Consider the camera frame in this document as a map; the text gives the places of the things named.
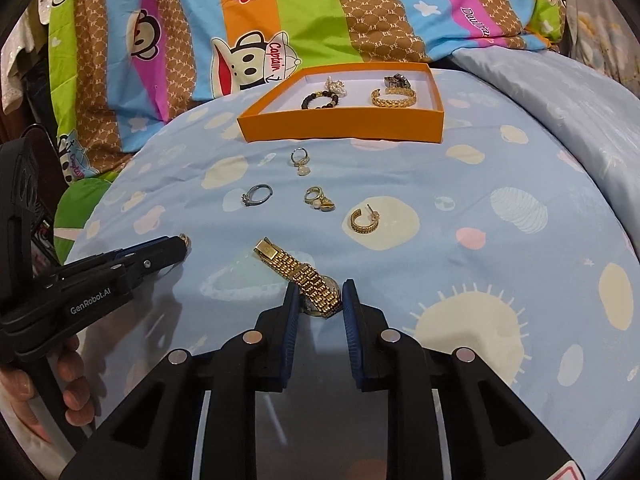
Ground pale blue plain duvet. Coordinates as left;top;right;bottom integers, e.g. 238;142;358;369
451;47;639;249

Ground silver stone ring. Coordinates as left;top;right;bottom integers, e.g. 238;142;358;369
241;183;275;208

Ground orange jewelry box tray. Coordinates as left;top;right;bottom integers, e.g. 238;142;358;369
238;62;445;143

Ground silver metal wristwatch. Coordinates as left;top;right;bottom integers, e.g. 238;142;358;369
384;74;411;89

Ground black gold beaded bracelet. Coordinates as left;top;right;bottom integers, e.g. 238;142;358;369
300;90;341;111

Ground gold link wristwatch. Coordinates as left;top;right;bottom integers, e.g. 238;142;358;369
254;237;342;318

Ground colourful monkey cartoon quilt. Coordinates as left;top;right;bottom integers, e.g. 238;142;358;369
49;0;566;182

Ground gold braided cuff bangle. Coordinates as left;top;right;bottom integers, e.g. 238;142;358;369
371;87;418;108

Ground left human hand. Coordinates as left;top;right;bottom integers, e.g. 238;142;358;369
1;335;96;444

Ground gold double ring earring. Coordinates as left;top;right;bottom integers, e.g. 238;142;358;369
304;186;335;212

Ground gold hoop earring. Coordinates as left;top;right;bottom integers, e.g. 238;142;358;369
348;205;380;235

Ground grey floral bedsheet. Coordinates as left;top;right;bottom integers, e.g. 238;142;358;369
564;0;639;96

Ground small silver hoop earring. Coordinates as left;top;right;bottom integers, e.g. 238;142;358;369
178;233;191;252

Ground gold pearl drop earring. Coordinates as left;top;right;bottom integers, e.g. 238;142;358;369
290;146;310;177

